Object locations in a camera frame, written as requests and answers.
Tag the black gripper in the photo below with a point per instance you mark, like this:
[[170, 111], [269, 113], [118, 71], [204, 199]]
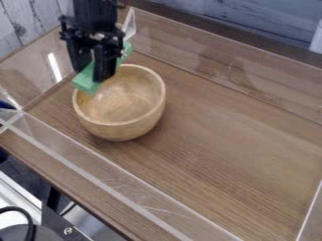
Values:
[[89, 27]]

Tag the green rectangular block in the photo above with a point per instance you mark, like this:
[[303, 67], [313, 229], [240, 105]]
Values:
[[83, 81]]

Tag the brown wooden bowl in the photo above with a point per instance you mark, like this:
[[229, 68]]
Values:
[[126, 107]]

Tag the black metal table leg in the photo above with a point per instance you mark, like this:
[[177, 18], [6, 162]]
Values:
[[54, 199]]

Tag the clear acrylic corner bracket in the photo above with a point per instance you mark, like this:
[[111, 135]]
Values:
[[129, 26]]

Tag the clear acrylic wall panels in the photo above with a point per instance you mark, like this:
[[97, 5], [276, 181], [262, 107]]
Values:
[[229, 169]]

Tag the black bracket with screw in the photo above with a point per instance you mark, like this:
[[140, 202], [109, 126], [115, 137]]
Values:
[[63, 228]]

